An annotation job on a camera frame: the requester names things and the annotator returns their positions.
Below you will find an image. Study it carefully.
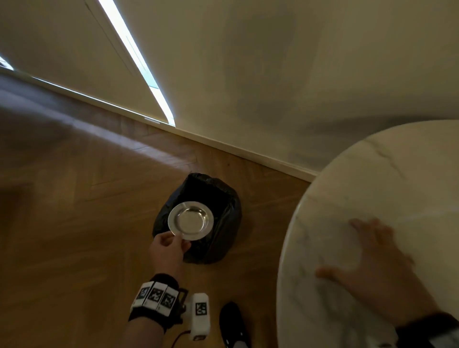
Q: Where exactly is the white wrist camera with marker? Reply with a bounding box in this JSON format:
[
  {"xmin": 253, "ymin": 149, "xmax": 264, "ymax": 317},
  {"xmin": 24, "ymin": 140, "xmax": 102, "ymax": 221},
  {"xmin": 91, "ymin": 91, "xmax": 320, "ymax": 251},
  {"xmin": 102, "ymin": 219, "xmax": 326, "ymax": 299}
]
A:
[{"xmin": 189, "ymin": 293, "xmax": 212, "ymax": 341}]

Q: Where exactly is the person's left hand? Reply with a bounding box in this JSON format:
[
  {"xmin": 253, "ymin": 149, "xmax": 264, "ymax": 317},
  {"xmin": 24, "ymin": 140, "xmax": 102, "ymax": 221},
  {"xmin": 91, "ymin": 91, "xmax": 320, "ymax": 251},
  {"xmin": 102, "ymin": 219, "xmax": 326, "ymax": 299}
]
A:
[{"xmin": 148, "ymin": 231, "xmax": 193, "ymax": 284}]

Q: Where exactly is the trash bin with black bag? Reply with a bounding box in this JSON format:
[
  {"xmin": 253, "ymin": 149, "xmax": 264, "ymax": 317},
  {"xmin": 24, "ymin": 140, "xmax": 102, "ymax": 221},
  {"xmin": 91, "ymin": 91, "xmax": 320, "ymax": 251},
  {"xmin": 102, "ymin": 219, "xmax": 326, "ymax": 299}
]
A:
[{"xmin": 152, "ymin": 173, "xmax": 243, "ymax": 265}]

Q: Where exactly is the black shoe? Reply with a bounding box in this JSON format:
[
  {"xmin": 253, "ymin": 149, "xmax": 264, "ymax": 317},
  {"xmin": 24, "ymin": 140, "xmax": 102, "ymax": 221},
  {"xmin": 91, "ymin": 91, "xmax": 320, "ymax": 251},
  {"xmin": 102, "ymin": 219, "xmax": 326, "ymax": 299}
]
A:
[{"xmin": 218, "ymin": 301, "xmax": 252, "ymax": 348}]

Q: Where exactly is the white baseboard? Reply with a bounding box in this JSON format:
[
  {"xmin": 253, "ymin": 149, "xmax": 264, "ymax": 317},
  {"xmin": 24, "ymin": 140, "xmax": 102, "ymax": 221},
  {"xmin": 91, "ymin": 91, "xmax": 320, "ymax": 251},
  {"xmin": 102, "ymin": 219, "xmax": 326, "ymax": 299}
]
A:
[{"xmin": 0, "ymin": 66, "xmax": 319, "ymax": 183}]

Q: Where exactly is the round silver metal plate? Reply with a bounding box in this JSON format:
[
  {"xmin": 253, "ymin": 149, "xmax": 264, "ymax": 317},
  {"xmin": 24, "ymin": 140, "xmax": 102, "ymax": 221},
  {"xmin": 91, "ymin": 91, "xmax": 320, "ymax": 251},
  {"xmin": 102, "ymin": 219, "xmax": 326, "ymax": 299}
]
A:
[{"xmin": 167, "ymin": 202, "xmax": 215, "ymax": 240}]

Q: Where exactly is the bright window glass strip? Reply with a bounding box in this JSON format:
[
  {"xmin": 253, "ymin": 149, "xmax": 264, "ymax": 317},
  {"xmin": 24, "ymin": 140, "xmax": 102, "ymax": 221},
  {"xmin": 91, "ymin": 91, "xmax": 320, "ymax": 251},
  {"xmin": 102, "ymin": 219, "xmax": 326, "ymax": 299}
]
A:
[{"xmin": 98, "ymin": 0, "xmax": 176, "ymax": 127}]

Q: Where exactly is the person's right hand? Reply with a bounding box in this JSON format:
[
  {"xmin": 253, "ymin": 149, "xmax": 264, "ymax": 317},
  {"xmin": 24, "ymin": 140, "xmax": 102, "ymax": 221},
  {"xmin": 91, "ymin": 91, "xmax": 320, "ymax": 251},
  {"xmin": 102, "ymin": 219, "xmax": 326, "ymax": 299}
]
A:
[{"xmin": 315, "ymin": 218, "xmax": 442, "ymax": 327}]

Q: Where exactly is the beige roller blind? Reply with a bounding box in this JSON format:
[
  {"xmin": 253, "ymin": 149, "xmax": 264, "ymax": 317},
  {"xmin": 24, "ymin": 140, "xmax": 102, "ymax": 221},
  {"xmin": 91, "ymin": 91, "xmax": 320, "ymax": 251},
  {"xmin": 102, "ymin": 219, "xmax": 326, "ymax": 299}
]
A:
[{"xmin": 0, "ymin": 0, "xmax": 170, "ymax": 123}]

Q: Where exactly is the person's left forearm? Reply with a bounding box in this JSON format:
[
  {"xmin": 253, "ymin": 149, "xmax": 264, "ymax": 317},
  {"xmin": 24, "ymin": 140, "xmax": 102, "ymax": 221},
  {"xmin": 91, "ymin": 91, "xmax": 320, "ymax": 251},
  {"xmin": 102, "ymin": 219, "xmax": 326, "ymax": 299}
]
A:
[{"xmin": 121, "ymin": 316, "xmax": 169, "ymax": 348}]

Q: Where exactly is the black wristband with marker tags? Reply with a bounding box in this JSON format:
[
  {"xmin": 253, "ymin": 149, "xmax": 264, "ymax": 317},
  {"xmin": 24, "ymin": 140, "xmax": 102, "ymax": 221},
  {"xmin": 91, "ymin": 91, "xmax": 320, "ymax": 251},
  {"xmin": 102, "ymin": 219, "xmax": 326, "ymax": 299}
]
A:
[{"xmin": 128, "ymin": 273, "xmax": 180, "ymax": 335}]

